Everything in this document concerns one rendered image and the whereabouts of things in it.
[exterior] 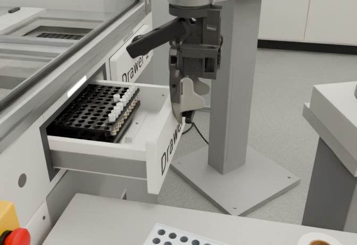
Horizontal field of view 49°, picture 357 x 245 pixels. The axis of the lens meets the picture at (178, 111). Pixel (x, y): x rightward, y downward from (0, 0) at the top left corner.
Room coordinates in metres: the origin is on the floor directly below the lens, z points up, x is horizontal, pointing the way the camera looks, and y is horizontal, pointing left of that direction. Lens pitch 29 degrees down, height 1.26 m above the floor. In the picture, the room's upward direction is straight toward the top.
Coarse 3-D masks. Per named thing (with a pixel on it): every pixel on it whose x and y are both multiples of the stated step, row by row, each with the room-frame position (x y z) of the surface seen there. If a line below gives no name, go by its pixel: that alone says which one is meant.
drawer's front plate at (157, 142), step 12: (168, 96) 0.66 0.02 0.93; (168, 108) 0.61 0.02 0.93; (156, 120) 0.57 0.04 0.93; (168, 120) 0.59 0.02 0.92; (156, 132) 0.53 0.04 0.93; (168, 132) 0.58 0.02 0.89; (180, 132) 0.69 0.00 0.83; (156, 144) 0.50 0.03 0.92; (168, 144) 0.58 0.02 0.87; (156, 156) 0.50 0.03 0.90; (168, 156) 0.58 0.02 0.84; (156, 168) 0.50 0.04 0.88; (156, 180) 0.50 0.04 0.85; (156, 192) 0.50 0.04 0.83
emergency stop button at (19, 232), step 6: (18, 228) 0.36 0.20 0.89; (24, 228) 0.36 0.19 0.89; (12, 234) 0.35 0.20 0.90; (18, 234) 0.35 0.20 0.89; (24, 234) 0.35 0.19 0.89; (6, 240) 0.35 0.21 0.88; (12, 240) 0.34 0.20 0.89; (18, 240) 0.34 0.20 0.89; (24, 240) 0.35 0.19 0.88; (30, 240) 0.36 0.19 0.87
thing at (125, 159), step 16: (96, 80) 0.80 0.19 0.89; (144, 96) 0.78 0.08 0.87; (160, 96) 0.77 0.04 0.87; (128, 128) 0.69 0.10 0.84; (144, 128) 0.69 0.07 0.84; (64, 144) 0.55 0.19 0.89; (80, 144) 0.55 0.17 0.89; (96, 144) 0.55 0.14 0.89; (112, 144) 0.55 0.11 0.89; (128, 144) 0.63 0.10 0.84; (144, 144) 0.63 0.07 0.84; (64, 160) 0.55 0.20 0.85; (80, 160) 0.55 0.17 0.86; (96, 160) 0.54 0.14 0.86; (112, 160) 0.54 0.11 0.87; (128, 160) 0.53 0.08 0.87; (144, 160) 0.53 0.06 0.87; (128, 176) 0.53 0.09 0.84; (144, 176) 0.52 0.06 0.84
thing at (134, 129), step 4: (140, 112) 0.74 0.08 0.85; (144, 112) 0.74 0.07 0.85; (140, 116) 0.72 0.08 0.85; (144, 116) 0.72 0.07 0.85; (136, 120) 0.70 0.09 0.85; (140, 120) 0.70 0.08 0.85; (144, 120) 0.72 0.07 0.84; (136, 124) 0.69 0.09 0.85; (140, 124) 0.69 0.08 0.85; (132, 128) 0.67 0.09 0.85; (136, 128) 0.67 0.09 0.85; (128, 132) 0.66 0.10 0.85; (132, 132) 0.66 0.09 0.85; (136, 132) 0.66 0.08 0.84; (128, 136) 0.64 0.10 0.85; (132, 136) 0.64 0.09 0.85; (128, 140) 0.64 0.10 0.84; (132, 140) 0.64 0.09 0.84
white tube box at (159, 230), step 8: (160, 224) 0.46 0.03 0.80; (152, 232) 0.44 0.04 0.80; (160, 232) 0.45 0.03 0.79; (168, 232) 0.44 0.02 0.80; (176, 232) 0.44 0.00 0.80; (184, 232) 0.44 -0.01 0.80; (152, 240) 0.43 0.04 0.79; (160, 240) 0.43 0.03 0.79; (168, 240) 0.43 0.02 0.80; (176, 240) 0.43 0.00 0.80; (184, 240) 0.44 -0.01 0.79; (192, 240) 0.43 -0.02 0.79; (200, 240) 0.43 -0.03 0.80; (208, 240) 0.43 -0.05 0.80
